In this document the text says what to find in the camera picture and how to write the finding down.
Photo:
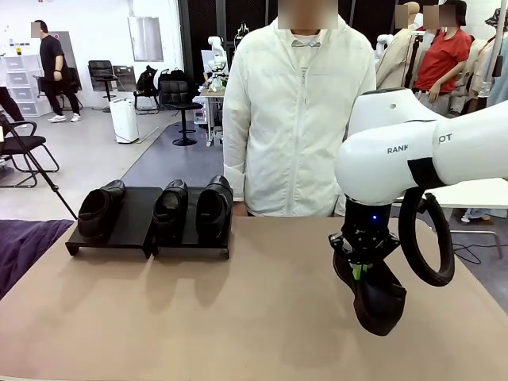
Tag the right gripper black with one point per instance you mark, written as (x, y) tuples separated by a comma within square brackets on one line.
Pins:
[(367, 222)]

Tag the black leather loafer shoe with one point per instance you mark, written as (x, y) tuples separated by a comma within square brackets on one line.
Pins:
[(214, 222), (377, 305), (95, 214), (170, 222)]

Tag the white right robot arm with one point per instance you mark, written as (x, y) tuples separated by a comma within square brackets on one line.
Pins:
[(381, 151)]

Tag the white side table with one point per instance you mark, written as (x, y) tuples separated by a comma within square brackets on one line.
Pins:
[(468, 196)]

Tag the person in white jacket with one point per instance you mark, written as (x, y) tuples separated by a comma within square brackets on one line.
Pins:
[(285, 119)]

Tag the person in red shirt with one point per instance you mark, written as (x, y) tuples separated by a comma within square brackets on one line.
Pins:
[(440, 59)]

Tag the rack of hanging garments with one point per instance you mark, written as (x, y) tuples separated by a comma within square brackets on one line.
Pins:
[(486, 59)]

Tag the background work desk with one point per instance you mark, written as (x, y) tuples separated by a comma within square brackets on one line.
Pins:
[(206, 92)]

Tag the black quilted bar chair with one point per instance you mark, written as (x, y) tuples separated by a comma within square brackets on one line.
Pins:
[(174, 93)]

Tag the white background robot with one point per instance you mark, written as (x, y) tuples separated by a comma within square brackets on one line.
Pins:
[(216, 43)]

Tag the black bag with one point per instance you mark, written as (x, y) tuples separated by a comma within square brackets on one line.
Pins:
[(174, 74)]

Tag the white air purifier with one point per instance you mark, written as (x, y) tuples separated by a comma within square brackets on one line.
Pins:
[(124, 123)]

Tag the black backpack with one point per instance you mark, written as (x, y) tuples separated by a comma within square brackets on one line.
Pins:
[(147, 81)]

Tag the black bar stool chair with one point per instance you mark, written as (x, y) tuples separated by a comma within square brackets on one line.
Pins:
[(102, 68)]

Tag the dark purple-blue cloth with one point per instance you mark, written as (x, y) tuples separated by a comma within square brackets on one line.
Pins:
[(24, 246)]

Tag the black office armchair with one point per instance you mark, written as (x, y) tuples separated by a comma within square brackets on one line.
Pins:
[(72, 79)]

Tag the black folding chair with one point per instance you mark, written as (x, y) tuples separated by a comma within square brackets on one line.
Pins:
[(24, 142)]

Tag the grey cabinet with red sign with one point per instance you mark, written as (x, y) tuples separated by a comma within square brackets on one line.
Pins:
[(71, 47)]

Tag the man in black clothes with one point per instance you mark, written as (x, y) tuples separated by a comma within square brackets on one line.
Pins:
[(51, 55)]

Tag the person in dark trousers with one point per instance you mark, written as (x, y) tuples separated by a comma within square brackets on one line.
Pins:
[(10, 105)]

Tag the white drawer cabinet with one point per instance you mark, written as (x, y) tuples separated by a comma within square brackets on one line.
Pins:
[(18, 79)]

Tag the white wall panel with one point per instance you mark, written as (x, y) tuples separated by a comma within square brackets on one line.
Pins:
[(146, 39)]

